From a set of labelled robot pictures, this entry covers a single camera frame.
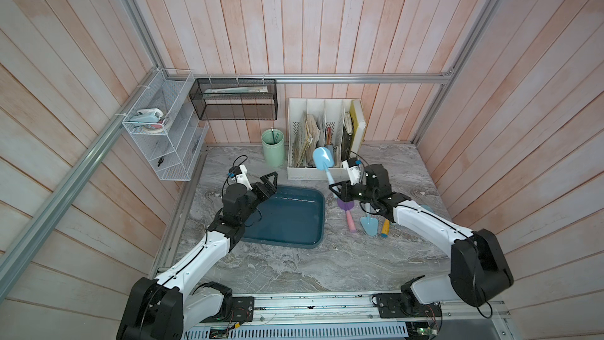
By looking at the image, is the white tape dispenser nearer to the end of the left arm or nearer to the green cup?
the end of the left arm

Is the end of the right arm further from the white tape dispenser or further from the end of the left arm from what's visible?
the white tape dispenser

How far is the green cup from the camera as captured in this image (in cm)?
103

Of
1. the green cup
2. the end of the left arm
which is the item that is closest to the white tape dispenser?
the end of the left arm
